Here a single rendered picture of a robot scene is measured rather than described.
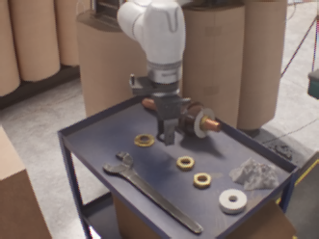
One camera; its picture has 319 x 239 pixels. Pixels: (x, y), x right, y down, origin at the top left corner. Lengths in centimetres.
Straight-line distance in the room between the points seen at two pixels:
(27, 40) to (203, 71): 169
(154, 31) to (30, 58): 232
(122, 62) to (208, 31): 47
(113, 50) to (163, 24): 66
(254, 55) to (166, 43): 132
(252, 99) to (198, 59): 60
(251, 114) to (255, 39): 51
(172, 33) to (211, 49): 93
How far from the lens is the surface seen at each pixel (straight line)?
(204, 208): 95
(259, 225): 102
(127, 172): 103
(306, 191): 187
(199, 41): 177
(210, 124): 109
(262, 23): 208
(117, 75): 154
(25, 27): 302
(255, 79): 222
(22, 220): 118
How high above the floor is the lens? 157
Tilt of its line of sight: 35 degrees down
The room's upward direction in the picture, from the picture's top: 1 degrees counter-clockwise
